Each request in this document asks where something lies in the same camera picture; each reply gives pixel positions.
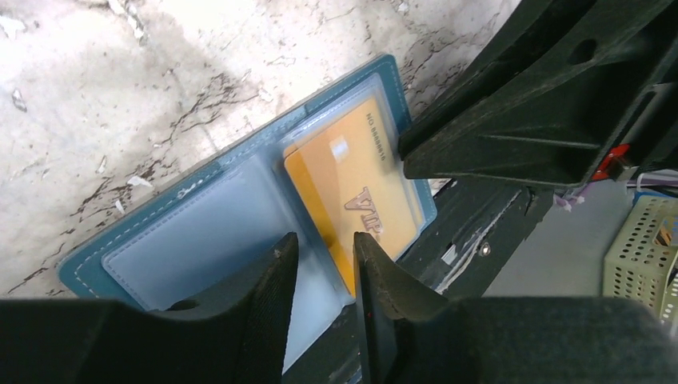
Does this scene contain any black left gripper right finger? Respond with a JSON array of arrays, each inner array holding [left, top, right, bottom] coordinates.
[[353, 232, 677, 383]]

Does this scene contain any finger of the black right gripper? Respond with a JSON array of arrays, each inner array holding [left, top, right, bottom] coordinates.
[[398, 1, 677, 187]]

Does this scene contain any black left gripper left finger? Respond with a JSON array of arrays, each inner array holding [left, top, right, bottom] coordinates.
[[1, 233, 299, 383]]

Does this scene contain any blue leather card holder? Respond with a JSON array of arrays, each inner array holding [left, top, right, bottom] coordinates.
[[58, 54, 437, 370]]

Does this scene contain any green perforated basket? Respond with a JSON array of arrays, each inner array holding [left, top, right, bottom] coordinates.
[[602, 194, 677, 324]]

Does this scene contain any black metal base rail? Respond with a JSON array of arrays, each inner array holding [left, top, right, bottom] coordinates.
[[282, 179, 553, 383]]

